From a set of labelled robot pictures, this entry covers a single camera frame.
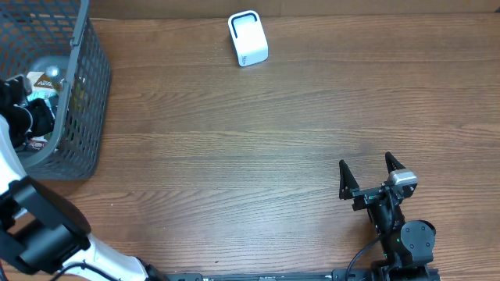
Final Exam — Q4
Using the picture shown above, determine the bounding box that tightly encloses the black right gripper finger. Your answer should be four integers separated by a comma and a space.
339, 160, 359, 200
384, 151, 405, 173

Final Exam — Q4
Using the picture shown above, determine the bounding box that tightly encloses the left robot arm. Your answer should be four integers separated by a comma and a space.
1, 75, 166, 280

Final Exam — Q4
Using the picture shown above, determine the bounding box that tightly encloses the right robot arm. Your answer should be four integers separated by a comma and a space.
333, 151, 441, 281

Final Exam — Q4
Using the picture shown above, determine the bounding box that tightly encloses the white barcode scanner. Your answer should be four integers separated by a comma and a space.
227, 10, 269, 67

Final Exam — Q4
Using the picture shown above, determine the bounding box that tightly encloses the colourful snack wrapper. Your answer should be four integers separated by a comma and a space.
24, 137, 48, 151

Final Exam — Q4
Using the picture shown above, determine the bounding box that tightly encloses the teal tissue pack in basket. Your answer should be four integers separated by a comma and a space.
27, 90, 59, 118

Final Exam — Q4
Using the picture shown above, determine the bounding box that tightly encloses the brown snack packet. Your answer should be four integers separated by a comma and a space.
27, 71, 62, 93

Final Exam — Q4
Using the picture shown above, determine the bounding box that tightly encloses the clear bottle with silver cap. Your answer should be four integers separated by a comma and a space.
27, 55, 70, 92

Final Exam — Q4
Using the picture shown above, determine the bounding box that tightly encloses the grey plastic mesh basket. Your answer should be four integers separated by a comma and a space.
1, 0, 112, 180

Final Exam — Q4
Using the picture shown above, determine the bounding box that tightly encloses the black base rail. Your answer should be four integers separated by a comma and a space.
163, 268, 442, 281

